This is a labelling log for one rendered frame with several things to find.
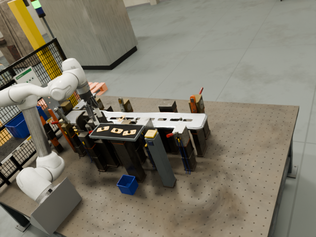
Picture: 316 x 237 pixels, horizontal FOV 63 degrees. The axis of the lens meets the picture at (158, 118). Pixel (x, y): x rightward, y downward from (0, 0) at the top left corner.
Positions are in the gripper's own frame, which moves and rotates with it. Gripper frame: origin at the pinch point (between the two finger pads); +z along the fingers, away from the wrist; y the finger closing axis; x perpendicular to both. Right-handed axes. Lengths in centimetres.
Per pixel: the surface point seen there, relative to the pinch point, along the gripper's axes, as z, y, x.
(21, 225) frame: 121, 20, 149
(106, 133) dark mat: 9.8, -5.6, -3.1
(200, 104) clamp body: 23, 25, -66
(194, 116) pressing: 26, 15, -61
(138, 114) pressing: 25.8, 33.2, -16.8
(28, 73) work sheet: -15, 86, 86
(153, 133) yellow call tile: 9.9, -16.3, -35.9
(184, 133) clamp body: 23, -7, -52
